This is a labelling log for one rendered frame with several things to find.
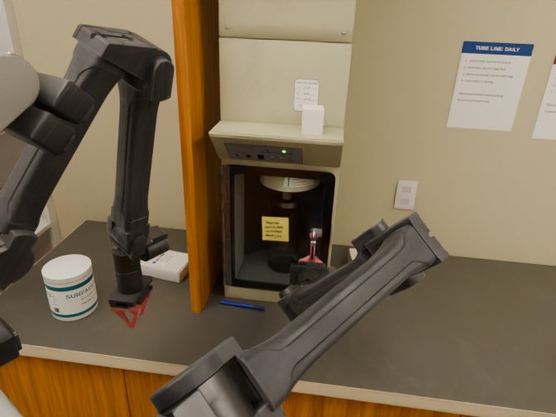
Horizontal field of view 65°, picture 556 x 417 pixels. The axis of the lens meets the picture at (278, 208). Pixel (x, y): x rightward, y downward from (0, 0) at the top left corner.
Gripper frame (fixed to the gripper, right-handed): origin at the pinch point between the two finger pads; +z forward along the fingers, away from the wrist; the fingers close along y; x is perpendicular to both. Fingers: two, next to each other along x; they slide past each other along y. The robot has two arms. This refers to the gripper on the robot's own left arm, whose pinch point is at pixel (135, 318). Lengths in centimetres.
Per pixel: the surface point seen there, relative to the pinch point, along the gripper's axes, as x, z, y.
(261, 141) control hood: -27, -39, 22
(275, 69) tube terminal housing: -28, -54, 33
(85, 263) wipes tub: 24.8, 1.0, 21.2
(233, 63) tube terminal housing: -17, -55, 33
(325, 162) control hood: -42, -33, 28
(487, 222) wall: -102, 4, 76
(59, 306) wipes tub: 29.3, 10.3, 12.5
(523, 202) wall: -112, -5, 76
